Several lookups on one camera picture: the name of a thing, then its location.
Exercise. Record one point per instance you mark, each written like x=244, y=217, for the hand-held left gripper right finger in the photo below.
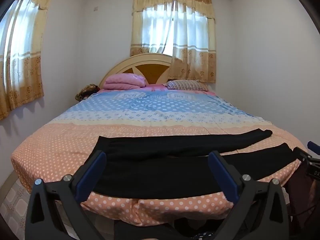
x=220, y=170

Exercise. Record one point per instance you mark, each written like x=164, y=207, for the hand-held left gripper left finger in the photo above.
x=96, y=168

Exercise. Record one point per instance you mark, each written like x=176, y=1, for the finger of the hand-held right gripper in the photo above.
x=303, y=154
x=314, y=147

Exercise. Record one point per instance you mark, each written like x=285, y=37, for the black pants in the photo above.
x=162, y=172

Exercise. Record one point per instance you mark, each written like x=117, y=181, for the person's dark patterned clothing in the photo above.
x=301, y=205

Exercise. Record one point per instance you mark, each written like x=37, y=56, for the polka dot bedspread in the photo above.
x=140, y=115

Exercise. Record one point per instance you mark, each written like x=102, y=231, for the brown patterned bundle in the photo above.
x=86, y=92

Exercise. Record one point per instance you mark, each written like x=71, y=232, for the striped pillow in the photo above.
x=186, y=85

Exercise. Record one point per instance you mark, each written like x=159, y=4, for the pink pillow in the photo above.
x=123, y=81

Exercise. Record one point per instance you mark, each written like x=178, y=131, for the wooden headboard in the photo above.
x=147, y=72

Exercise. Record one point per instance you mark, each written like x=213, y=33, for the beige floral window curtain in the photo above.
x=22, y=55
x=175, y=35

